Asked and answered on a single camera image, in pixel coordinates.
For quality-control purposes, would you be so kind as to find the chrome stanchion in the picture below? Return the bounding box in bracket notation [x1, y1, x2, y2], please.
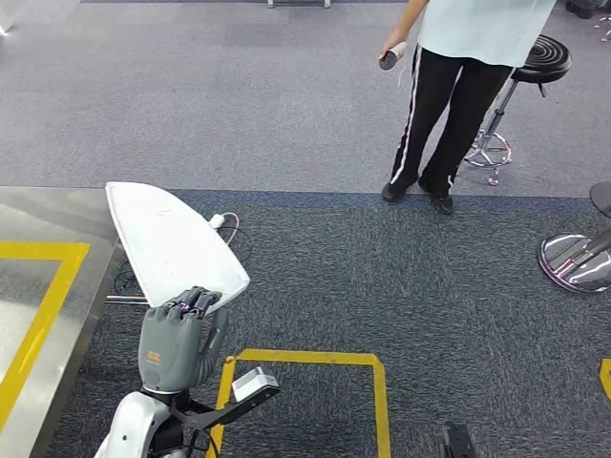
[538, 227, 611, 295]

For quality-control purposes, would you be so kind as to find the black round stool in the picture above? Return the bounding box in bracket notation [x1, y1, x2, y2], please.
[463, 34, 572, 186]

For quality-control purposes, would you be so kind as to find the steel workbench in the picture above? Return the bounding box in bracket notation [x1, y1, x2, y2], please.
[0, 186, 149, 458]

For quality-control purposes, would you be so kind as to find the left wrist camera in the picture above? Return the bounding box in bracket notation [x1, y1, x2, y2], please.
[169, 366, 282, 431]

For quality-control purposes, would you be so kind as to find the person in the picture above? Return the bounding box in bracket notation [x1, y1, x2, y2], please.
[379, 0, 557, 217]

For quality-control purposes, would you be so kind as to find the person's hand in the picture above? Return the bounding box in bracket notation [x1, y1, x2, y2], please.
[379, 34, 406, 61]

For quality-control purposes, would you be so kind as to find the white power cable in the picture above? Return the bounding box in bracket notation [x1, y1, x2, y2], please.
[221, 211, 241, 248]

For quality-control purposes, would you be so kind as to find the white plastic part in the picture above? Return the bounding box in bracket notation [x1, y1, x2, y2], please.
[104, 181, 251, 316]

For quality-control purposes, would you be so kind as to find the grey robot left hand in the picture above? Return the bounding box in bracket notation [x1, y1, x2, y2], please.
[138, 285, 230, 394]

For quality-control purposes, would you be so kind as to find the black floor cable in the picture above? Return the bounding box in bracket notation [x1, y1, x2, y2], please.
[113, 226, 254, 297]

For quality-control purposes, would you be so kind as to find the yellow floor tape outline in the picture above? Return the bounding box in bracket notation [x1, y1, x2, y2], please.
[205, 347, 391, 458]

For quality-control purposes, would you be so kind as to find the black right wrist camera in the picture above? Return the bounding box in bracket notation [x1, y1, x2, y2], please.
[439, 422, 478, 458]

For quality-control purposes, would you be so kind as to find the black base stanchion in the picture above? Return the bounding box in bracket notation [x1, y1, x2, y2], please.
[589, 181, 611, 219]

